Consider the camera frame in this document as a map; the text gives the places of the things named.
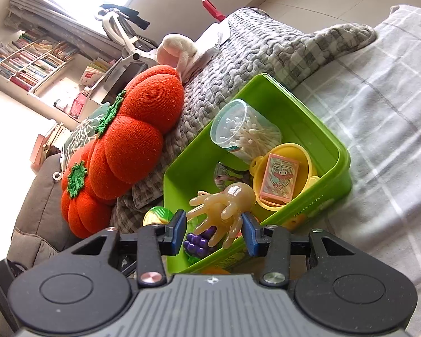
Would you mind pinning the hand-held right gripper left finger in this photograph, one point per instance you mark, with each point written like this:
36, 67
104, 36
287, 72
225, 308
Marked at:
179, 231

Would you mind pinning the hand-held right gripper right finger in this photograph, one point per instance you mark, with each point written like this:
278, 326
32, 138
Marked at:
249, 233

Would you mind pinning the purple toy grapes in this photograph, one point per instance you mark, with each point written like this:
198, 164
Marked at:
196, 244

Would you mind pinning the yellow toy corn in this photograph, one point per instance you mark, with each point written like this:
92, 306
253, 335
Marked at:
158, 216

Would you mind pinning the translucent beige toy hand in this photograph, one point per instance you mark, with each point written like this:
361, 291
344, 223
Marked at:
231, 200

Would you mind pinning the yellow plastic toy cup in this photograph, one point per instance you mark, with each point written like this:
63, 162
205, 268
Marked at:
303, 166

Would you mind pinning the clear cotton swab jar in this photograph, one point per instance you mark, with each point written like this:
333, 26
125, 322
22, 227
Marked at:
238, 126

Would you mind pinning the green plastic bin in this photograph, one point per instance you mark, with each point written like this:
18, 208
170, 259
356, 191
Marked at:
301, 119

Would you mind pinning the grey checked quilt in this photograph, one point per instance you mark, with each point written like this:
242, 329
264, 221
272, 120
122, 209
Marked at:
126, 214

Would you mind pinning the pink card pack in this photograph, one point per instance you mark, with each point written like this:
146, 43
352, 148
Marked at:
279, 179

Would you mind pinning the small orange pumpkin cushion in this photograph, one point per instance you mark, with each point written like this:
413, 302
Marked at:
84, 203

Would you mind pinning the large orange pumpkin cushion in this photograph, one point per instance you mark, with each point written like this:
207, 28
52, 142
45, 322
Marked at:
136, 126

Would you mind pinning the green white patterned cushion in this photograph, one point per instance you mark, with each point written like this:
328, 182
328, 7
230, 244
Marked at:
80, 130

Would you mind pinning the grey grid bedsheet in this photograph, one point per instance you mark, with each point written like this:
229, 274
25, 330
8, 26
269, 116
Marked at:
389, 130

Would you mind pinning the white pink plush toy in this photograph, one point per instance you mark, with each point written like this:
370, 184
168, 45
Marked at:
179, 51

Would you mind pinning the white black office chair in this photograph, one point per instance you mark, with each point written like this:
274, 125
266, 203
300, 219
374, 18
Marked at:
133, 56

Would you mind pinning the grey checked pillow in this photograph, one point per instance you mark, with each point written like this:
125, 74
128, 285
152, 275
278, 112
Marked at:
266, 49

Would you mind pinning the white paper sheet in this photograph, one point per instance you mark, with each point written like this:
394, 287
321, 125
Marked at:
214, 37

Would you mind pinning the red plastic object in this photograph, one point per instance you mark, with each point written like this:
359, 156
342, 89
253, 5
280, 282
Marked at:
214, 8

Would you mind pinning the white bookshelf with books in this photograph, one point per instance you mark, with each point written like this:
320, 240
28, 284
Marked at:
24, 63

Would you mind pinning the grey window blind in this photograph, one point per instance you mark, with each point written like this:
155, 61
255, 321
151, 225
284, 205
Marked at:
49, 17

